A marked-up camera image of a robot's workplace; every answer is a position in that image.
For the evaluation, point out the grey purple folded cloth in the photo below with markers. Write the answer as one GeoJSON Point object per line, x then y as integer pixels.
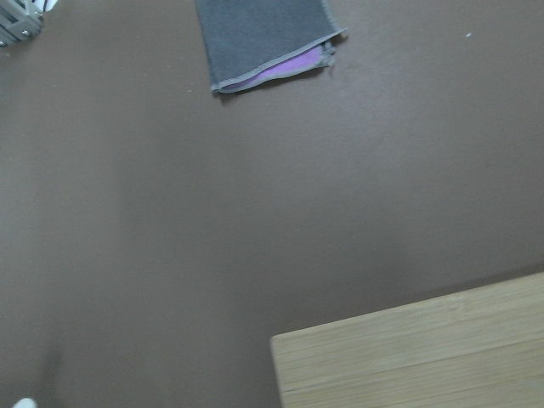
{"type": "Point", "coordinates": [252, 42]}

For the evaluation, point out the white ceramic spoon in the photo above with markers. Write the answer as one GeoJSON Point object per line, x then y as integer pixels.
{"type": "Point", "coordinates": [25, 403]}

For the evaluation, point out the bamboo cutting board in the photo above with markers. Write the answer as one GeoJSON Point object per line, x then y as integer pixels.
{"type": "Point", "coordinates": [482, 347]}

